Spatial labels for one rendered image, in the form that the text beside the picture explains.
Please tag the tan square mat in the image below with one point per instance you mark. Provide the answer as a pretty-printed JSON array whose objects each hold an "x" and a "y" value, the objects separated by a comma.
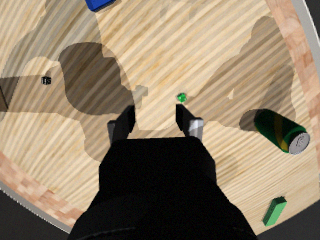
[{"x": 3, "y": 104}]

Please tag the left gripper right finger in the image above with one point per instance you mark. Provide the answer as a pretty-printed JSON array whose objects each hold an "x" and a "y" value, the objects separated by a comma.
[{"x": 190, "y": 125}]

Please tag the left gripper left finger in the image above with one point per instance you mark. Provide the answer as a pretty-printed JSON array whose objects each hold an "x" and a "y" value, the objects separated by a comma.
[{"x": 123, "y": 125}]

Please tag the green drink can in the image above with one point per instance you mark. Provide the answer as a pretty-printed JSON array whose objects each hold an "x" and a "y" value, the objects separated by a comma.
[{"x": 284, "y": 133}]

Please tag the blue case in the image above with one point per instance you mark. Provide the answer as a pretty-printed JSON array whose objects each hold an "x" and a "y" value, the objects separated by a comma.
[{"x": 96, "y": 5}]

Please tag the black die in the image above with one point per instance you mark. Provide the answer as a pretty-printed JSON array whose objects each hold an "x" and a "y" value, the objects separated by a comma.
[{"x": 46, "y": 80}]

